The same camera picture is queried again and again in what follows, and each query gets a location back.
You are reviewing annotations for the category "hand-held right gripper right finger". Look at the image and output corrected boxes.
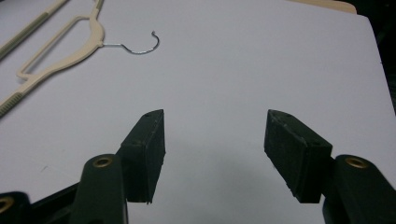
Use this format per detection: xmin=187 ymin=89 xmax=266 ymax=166
xmin=263 ymin=108 xmax=333 ymax=204

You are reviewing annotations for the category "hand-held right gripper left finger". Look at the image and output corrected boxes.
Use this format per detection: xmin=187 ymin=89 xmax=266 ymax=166
xmin=115 ymin=108 xmax=166 ymax=205

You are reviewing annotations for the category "beige plastic clothes hanger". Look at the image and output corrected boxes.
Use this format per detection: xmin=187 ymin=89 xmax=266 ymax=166
xmin=0 ymin=0 xmax=161 ymax=119

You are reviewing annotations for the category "beige board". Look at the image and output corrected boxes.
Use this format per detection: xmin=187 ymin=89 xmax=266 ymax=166
xmin=285 ymin=0 xmax=358 ymax=15

